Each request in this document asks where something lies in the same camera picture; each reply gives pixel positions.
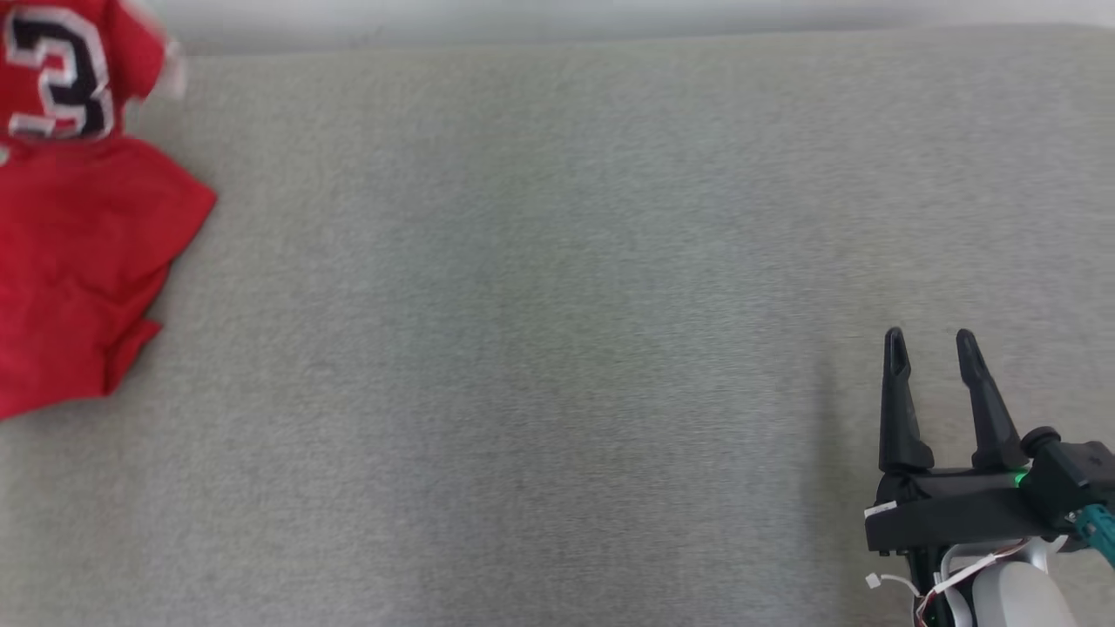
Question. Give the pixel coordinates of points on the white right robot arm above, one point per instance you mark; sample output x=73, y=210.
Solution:
x=1019, y=601

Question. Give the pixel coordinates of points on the dark teal wrist camera box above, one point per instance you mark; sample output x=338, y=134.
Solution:
x=1071, y=479

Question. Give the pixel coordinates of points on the red mesh shorts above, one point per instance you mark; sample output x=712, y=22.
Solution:
x=78, y=261

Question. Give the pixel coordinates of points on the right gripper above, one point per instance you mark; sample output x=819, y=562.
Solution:
x=949, y=514

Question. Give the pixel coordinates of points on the red white basketball jersey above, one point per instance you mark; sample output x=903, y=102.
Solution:
x=61, y=52

